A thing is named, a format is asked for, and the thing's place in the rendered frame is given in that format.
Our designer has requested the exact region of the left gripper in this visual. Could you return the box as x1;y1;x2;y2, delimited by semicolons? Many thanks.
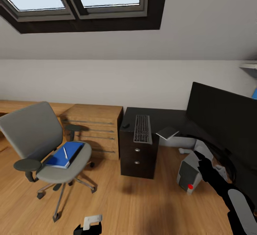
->
73;222;102;235

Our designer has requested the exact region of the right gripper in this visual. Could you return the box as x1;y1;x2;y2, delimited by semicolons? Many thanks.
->
194;150;222;184

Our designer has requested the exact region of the keyboard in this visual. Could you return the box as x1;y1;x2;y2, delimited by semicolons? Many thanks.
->
134;115;152;144

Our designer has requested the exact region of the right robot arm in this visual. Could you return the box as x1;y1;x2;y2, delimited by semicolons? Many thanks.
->
194;150;257;235

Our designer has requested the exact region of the notebook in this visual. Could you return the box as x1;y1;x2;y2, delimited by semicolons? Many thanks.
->
157;126;178;140

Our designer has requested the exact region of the monitor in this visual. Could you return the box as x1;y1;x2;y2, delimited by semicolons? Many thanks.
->
186;82;257;184

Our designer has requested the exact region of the swivel chair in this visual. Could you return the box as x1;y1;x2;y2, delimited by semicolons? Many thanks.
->
0;101;96;222

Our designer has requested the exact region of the folder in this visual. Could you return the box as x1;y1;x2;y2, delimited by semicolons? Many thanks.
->
46;142;84;169

